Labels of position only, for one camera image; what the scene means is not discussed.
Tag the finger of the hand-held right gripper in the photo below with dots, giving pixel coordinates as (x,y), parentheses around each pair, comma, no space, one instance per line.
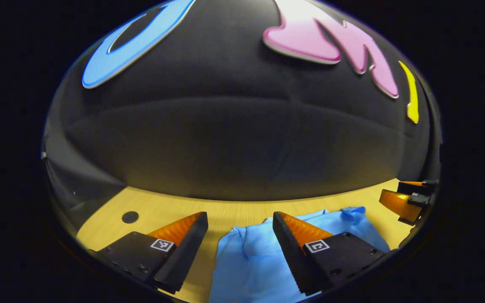
(413,187)
(398,204)

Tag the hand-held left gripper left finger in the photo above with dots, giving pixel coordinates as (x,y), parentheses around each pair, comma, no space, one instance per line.
(185,256)

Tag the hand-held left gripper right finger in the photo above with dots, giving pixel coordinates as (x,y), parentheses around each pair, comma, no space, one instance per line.
(293,256)

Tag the light blue T-shirt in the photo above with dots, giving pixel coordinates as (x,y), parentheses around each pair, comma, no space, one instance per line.
(251,261)

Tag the black backdrop cloth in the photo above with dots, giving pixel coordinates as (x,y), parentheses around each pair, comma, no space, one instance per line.
(242,139)

